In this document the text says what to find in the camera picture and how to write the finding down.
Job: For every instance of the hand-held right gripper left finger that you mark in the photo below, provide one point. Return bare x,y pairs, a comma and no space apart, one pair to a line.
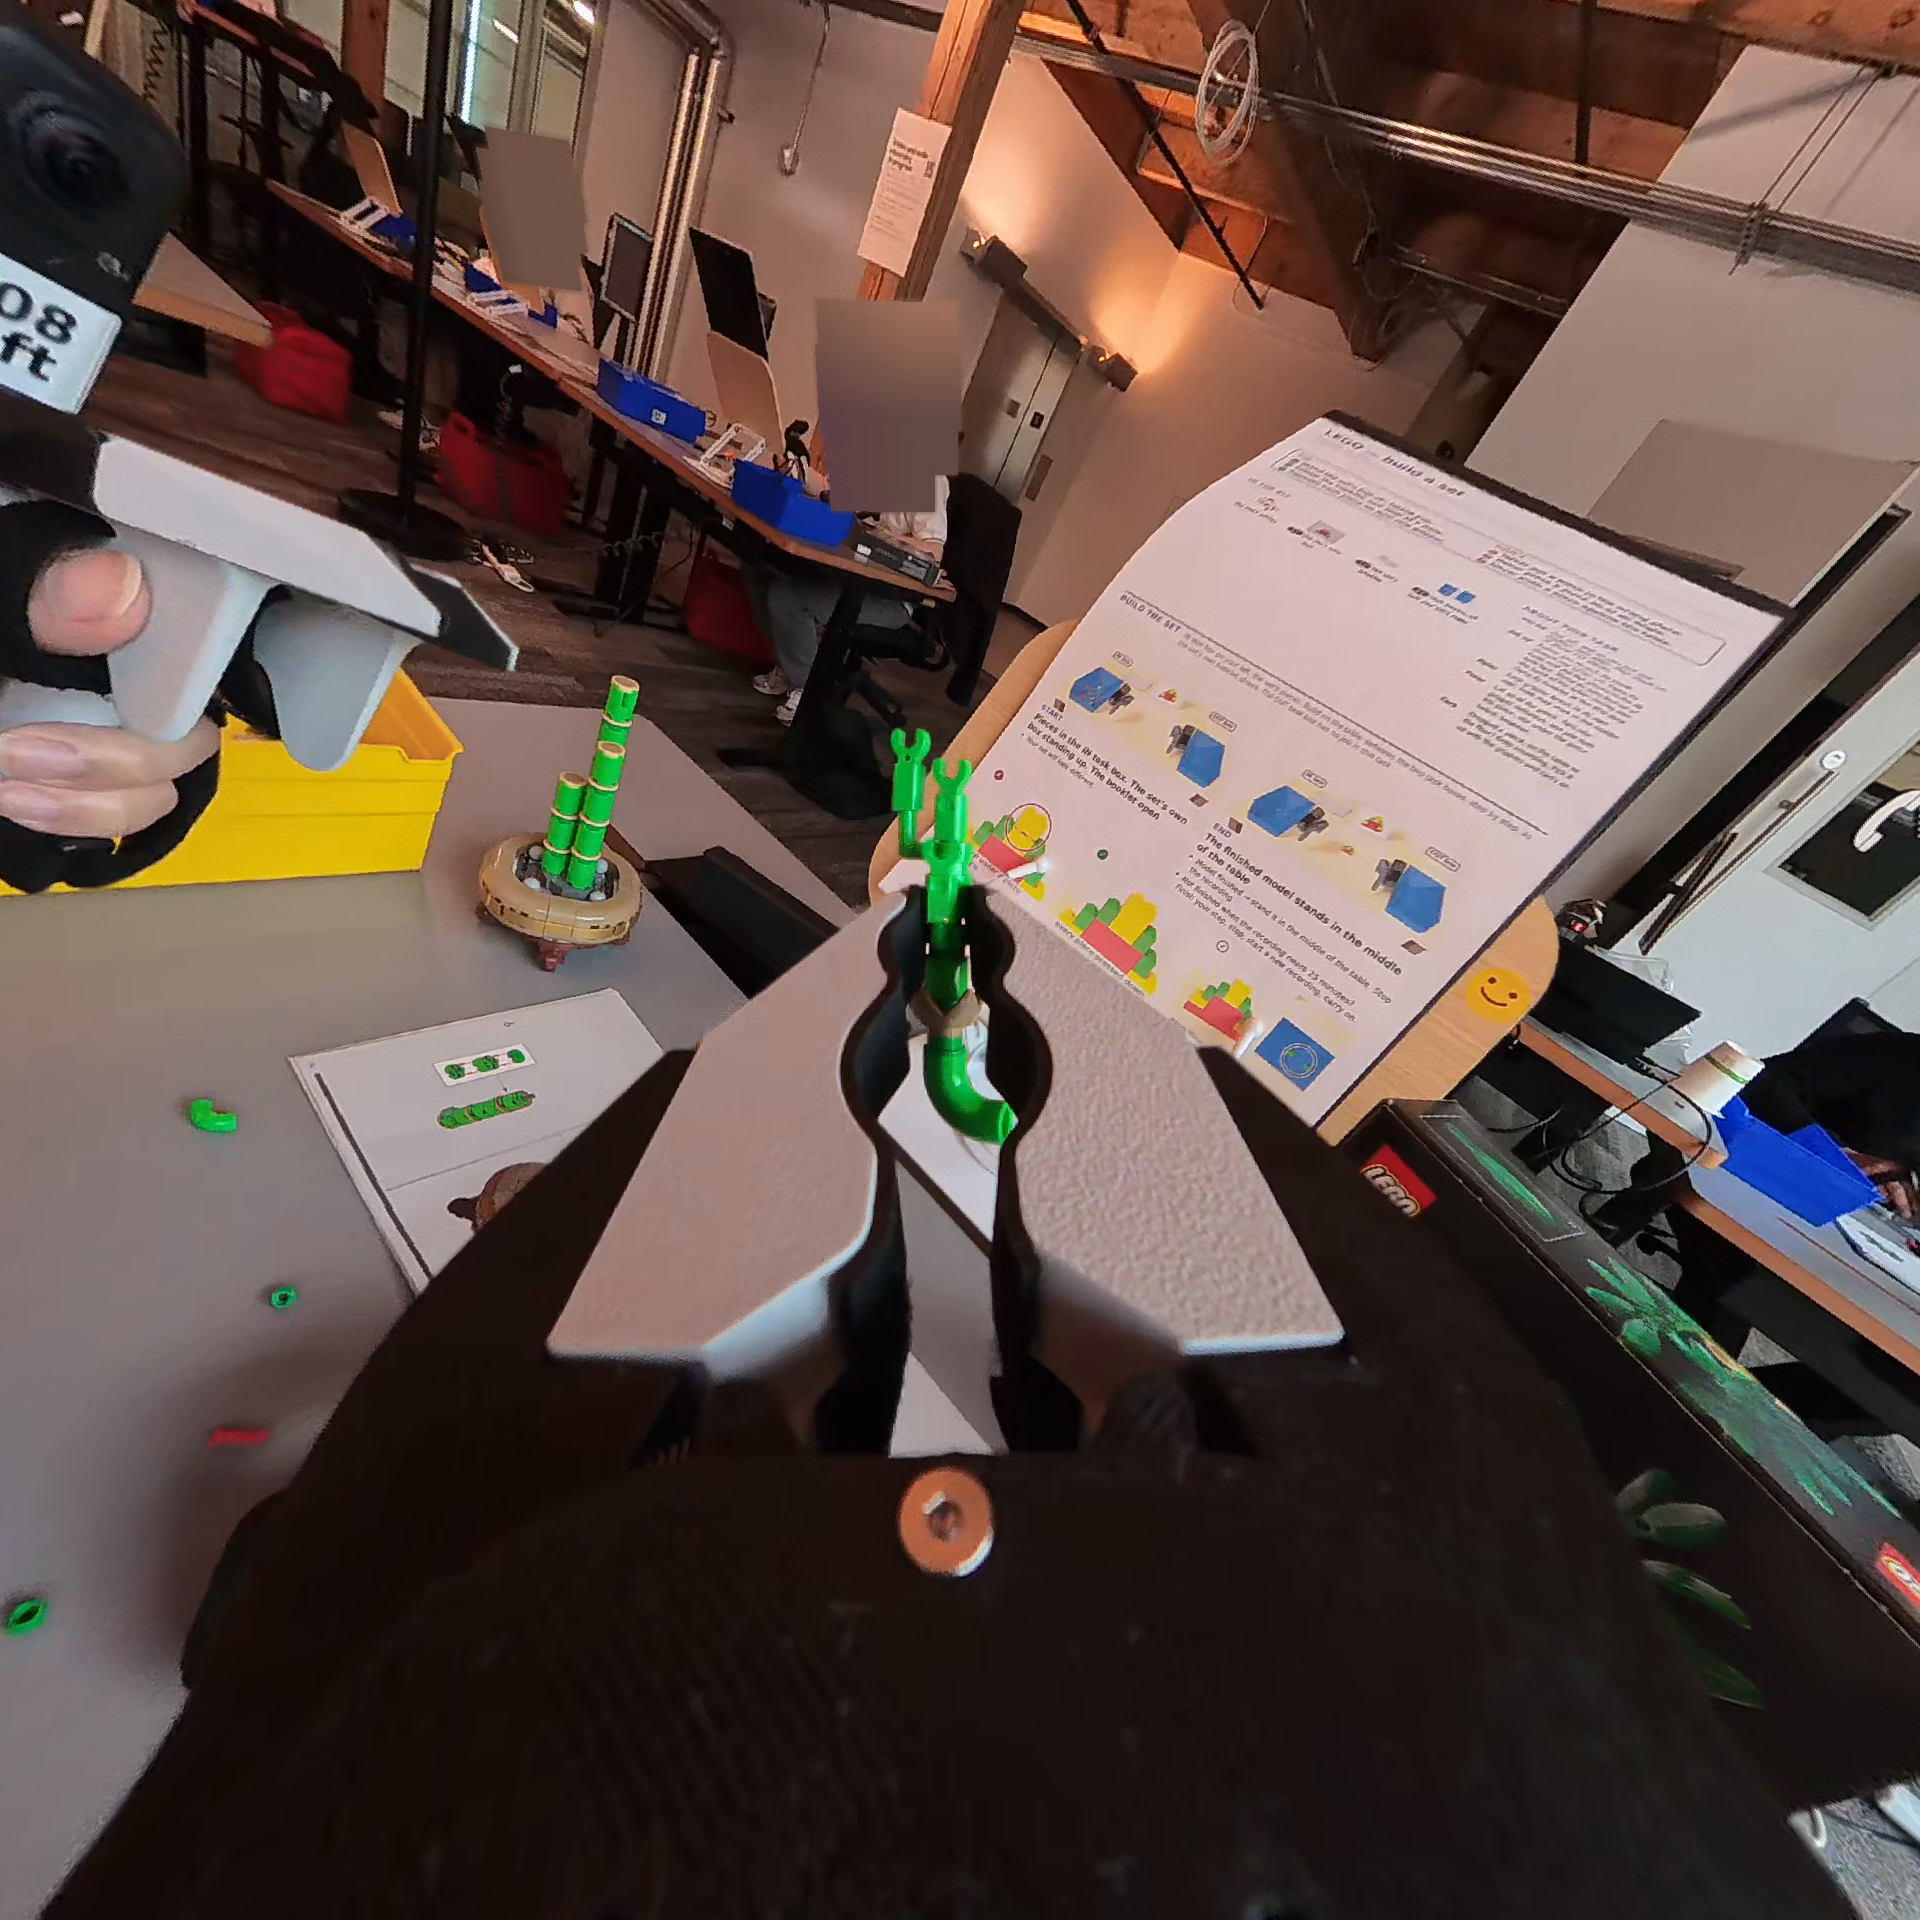
720,1171

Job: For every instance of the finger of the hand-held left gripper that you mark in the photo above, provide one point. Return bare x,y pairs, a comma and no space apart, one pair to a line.
188,644
300,524

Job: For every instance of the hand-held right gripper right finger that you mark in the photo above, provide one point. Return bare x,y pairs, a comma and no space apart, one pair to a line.
1171,1184

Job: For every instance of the green lego stem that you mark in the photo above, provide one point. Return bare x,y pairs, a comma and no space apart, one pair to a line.
944,900

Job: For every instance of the white lego instruction booklet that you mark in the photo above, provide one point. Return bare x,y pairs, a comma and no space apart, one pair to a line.
451,1155

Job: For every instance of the green lego bamboo model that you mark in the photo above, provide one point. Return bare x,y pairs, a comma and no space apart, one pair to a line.
562,900

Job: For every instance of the scattered green lego pieces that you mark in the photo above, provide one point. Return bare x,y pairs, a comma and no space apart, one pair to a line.
210,1116

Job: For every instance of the black lego box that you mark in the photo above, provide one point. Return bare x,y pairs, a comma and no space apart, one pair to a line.
1695,1350

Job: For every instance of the red lego piece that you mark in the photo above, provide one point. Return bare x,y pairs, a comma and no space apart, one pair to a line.
236,1436

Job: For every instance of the person's left hand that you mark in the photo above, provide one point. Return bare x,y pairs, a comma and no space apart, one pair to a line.
91,600

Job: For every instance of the black pole stand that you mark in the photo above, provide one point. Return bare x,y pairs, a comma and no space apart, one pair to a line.
403,524

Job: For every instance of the red bag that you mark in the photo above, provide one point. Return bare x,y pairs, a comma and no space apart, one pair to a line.
729,609
300,368
503,472

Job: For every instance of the yellow plastic bin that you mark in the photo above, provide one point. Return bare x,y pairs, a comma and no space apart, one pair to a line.
331,810

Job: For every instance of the black power box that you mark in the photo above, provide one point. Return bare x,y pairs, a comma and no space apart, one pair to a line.
751,915

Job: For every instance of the long wooden desk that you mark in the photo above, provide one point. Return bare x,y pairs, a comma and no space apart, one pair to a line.
579,383

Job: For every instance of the blue plastic bin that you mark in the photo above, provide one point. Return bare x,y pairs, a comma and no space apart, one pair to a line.
788,503
1793,1171
652,403

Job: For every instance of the black laptop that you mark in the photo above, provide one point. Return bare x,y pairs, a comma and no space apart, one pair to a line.
1612,999

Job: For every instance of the white printed instruction sheet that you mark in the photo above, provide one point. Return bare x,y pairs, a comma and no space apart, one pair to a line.
1425,720

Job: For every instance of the paper cup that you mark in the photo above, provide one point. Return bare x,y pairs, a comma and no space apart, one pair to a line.
1719,1077

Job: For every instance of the white paper notice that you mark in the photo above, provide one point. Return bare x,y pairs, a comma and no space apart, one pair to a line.
905,188

